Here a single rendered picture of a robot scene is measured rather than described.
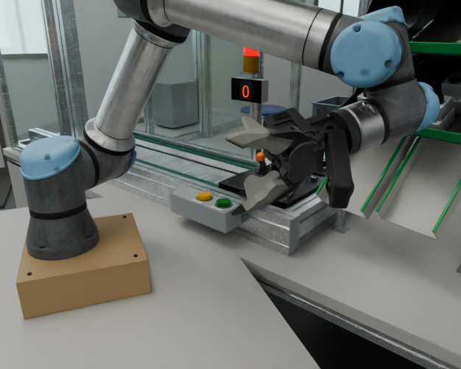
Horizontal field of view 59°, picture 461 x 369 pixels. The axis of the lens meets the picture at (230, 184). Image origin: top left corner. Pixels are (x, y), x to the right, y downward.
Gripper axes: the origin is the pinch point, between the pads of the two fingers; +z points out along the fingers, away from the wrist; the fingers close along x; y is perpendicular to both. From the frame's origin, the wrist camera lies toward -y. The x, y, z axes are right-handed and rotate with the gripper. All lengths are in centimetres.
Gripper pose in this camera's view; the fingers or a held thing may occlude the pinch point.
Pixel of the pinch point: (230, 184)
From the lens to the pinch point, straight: 55.6
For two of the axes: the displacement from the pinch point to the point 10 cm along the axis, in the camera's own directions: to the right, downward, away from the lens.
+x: -0.5, -6.8, -7.3
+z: -9.1, 3.3, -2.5
